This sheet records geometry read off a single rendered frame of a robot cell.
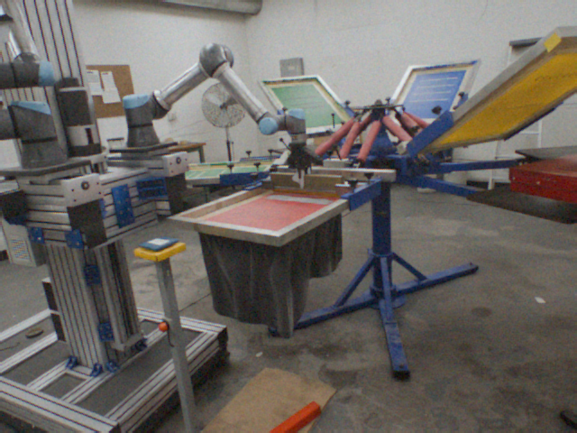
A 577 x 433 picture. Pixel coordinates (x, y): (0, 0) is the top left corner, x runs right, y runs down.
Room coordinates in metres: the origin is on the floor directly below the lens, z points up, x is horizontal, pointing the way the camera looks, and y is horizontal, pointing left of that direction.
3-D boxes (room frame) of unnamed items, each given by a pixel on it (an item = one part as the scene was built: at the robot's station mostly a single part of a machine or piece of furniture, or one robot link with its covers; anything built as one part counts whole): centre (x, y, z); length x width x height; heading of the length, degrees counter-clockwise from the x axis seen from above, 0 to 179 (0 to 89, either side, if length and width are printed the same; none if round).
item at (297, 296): (1.63, -0.10, 0.74); 0.46 x 0.04 x 0.42; 143
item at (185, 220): (1.80, 0.03, 0.97); 0.79 x 0.58 x 0.04; 143
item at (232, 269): (1.57, 0.20, 0.74); 0.45 x 0.03 x 0.43; 53
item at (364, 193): (1.82, -0.34, 0.97); 0.30 x 0.05 x 0.07; 143
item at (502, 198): (2.02, -0.87, 0.91); 1.34 x 0.40 x 0.08; 23
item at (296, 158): (1.99, -0.08, 1.15); 0.09 x 0.08 x 0.12; 53
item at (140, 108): (2.02, 0.64, 1.42); 0.13 x 0.12 x 0.14; 167
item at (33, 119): (1.58, 0.89, 1.42); 0.13 x 0.12 x 0.14; 126
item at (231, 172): (2.76, 0.29, 1.05); 1.08 x 0.61 x 0.23; 83
